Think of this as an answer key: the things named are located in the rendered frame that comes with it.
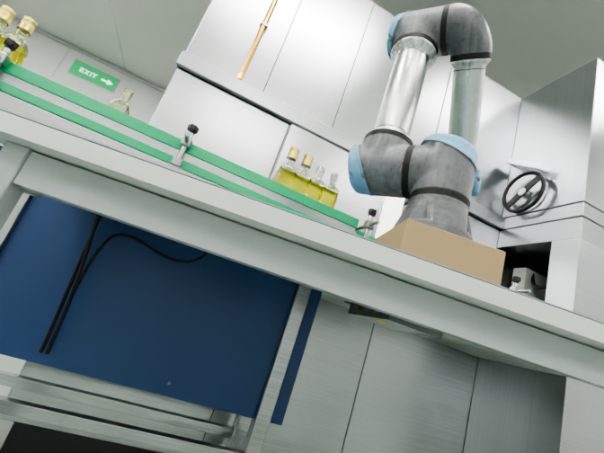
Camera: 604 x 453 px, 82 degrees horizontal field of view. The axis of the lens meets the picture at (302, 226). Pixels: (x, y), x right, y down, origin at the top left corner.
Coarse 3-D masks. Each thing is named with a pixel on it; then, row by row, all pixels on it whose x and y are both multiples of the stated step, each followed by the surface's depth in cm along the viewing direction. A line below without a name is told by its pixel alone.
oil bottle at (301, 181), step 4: (300, 172) 120; (304, 172) 121; (296, 176) 119; (300, 176) 120; (304, 176) 120; (308, 176) 121; (296, 180) 119; (300, 180) 120; (304, 180) 120; (308, 180) 121; (292, 184) 119; (296, 184) 119; (300, 184) 119; (304, 184) 120; (308, 184) 121; (292, 188) 118; (296, 188) 118; (300, 188) 119; (304, 188) 119; (300, 192) 119; (304, 192) 119
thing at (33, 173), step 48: (0, 192) 54; (48, 192) 56; (96, 192) 57; (144, 192) 58; (192, 240) 57; (240, 240) 58; (336, 288) 58; (384, 288) 59; (480, 336) 59; (528, 336) 61
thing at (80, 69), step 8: (72, 64) 391; (80, 64) 394; (72, 72) 389; (80, 72) 392; (88, 72) 395; (96, 72) 398; (104, 72) 401; (88, 80) 394; (96, 80) 397; (104, 80) 400; (112, 80) 403; (104, 88) 398; (112, 88) 401
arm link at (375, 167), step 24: (408, 24) 88; (432, 24) 85; (408, 48) 86; (432, 48) 86; (408, 72) 83; (384, 96) 85; (408, 96) 81; (384, 120) 80; (408, 120) 80; (384, 144) 75; (408, 144) 77; (360, 168) 76; (384, 168) 73; (360, 192) 80; (384, 192) 76
